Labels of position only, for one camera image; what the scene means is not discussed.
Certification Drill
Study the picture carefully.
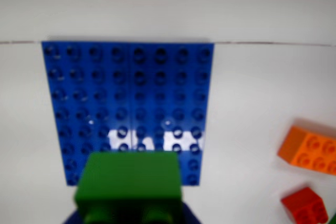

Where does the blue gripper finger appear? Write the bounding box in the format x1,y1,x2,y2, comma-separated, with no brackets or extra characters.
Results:
62,209,79,224
181,200,203,224

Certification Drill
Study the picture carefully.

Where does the green 2x2 brick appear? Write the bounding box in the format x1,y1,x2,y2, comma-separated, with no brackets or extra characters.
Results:
74,151,183,224

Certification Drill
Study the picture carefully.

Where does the red 2x2 brick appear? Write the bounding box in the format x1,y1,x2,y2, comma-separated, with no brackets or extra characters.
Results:
280,186,329,224

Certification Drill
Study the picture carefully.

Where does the blue 8x8 studded baseplate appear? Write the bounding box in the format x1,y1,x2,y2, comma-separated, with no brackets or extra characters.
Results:
41,40,215,187

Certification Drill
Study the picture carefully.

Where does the orange 2x4 brick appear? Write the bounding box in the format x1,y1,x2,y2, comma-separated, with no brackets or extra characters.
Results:
277,125,336,176

